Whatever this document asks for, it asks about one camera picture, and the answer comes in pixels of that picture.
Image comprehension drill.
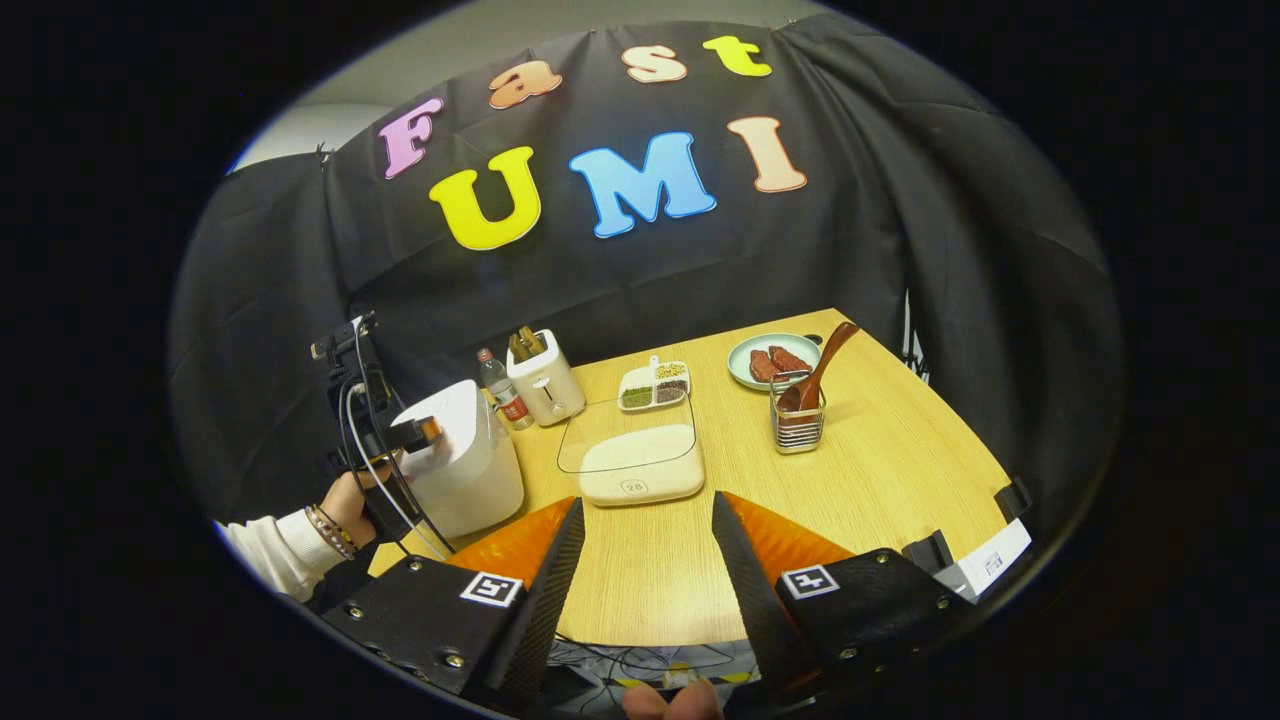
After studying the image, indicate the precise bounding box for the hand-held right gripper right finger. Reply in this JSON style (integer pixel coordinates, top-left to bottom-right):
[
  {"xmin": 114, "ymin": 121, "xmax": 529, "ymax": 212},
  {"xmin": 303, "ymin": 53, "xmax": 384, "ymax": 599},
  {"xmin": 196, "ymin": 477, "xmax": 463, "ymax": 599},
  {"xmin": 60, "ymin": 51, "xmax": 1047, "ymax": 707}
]
[{"xmin": 712, "ymin": 490, "xmax": 976, "ymax": 706}]

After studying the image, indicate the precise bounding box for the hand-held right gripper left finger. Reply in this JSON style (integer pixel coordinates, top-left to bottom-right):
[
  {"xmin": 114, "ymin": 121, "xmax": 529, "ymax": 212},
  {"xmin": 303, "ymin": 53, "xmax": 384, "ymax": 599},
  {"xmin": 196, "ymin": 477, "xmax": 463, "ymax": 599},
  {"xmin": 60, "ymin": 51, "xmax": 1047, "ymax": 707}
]
[{"xmin": 322, "ymin": 497, "xmax": 586, "ymax": 713}]

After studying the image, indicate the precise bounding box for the white rice cooker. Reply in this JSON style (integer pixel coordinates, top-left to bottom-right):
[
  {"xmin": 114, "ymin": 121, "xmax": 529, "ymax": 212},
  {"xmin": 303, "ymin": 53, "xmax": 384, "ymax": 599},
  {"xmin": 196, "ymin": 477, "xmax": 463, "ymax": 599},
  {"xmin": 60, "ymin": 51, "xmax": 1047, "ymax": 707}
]
[{"xmin": 388, "ymin": 379, "xmax": 525, "ymax": 539}]

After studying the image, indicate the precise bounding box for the clear wire chopstick holder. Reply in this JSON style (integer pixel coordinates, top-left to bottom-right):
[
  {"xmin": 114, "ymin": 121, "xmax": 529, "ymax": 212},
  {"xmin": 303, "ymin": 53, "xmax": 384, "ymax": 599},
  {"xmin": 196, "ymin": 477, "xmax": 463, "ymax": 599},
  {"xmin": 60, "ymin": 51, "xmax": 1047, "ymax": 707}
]
[{"xmin": 768, "ymin": 370, "xmax": 827, "ymax": 456}]

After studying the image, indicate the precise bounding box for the dark wooden spoon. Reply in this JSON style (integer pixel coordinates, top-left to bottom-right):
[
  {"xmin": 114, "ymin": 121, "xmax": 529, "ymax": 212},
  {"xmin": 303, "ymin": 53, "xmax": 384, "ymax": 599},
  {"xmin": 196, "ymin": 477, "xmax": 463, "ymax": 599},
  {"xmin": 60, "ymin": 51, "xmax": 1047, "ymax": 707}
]
[{"xmin": 778, "ymin": 321, "xmax": 861, "ymax": 413}]

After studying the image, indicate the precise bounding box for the clear rice container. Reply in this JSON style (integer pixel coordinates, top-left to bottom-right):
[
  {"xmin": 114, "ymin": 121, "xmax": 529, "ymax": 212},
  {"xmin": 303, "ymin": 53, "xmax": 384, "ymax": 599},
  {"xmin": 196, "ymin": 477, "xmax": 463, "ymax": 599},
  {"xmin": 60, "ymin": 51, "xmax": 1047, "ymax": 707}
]
[{"xmin": 556, "ymin": 395, "xmax": 706, "ymax": 508}]

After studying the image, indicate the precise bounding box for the plastic bottle red label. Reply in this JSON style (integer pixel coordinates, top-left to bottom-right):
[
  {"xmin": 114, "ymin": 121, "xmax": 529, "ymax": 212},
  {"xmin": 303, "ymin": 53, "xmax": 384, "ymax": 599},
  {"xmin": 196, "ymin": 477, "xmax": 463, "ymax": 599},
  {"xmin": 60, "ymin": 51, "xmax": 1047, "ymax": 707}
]
[{"xmin": 476, "ymin": 347, "xmax": 534, "ymax": 432}]

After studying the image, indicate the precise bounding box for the white toaster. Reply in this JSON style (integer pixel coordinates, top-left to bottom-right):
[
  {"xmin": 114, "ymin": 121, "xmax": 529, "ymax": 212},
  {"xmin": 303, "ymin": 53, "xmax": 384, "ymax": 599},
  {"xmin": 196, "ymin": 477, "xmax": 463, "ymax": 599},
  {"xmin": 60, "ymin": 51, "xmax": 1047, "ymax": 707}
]
[{"xmin": 506, "ymin": 329, "xmax": 587, "ymax": 428}]

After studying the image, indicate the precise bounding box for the pale green plate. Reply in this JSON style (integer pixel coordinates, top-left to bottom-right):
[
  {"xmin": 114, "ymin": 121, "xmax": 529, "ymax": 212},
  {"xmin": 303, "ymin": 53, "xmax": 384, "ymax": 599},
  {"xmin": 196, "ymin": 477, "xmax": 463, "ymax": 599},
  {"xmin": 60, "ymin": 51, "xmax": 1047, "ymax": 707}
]
[{"xmin": 727, "ymin": 332, "xmax": 823, "ymax": 391}]

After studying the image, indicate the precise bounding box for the white divided bean tray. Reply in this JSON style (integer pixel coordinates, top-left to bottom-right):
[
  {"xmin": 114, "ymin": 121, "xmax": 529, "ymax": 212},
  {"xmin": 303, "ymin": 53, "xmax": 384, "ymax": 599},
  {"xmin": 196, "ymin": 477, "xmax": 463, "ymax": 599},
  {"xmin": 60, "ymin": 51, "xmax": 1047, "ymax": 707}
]
[{"xmin": 617, "ymin": 355, "xmax": 692, "ymax": 412}]

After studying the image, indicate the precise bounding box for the white labelled card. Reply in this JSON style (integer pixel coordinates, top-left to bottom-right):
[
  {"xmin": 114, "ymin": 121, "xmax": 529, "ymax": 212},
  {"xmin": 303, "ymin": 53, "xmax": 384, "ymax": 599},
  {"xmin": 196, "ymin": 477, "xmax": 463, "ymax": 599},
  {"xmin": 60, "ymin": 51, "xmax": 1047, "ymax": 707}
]
[{"xmin": 935, "ymin": 517, "xmax": 1033, "ymax": 604}]

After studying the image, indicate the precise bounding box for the black backdrop cloth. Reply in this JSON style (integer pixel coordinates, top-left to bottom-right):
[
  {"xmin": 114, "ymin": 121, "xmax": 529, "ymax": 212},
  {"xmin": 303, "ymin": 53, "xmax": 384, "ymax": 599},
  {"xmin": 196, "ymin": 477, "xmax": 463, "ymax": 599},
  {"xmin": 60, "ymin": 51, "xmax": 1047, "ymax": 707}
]
[{"xmin": 170, "ymin": 15, "xmax": 1126, "ymax": 541}]

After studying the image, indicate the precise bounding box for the left hand-held gripper cable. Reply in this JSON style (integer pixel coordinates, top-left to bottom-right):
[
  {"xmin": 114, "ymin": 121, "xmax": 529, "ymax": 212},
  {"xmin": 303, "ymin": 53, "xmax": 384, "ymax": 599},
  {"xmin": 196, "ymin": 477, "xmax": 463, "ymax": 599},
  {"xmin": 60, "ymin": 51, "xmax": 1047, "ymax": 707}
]
[{"xmin": 338, "ymin": 320, "xmax": 456, "ymax": 559}]

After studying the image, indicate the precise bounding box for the bundle of floor cables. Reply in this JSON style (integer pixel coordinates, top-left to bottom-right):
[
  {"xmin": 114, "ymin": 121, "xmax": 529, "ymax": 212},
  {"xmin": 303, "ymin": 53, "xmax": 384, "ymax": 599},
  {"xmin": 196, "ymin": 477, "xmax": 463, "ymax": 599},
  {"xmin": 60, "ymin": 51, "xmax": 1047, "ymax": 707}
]
[{"xmin": 545, "ymin": 640, "xmax": 761, "ymax": 691}]

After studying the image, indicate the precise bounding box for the beaded bracelet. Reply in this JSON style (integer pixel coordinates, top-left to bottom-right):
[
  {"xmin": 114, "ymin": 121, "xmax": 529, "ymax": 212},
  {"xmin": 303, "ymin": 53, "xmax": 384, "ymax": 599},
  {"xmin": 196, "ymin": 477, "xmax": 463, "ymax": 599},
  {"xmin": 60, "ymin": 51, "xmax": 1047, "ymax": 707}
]
[{"xmin": 303, "ymin": 503, "xmax": 359, "ymax": 563}]

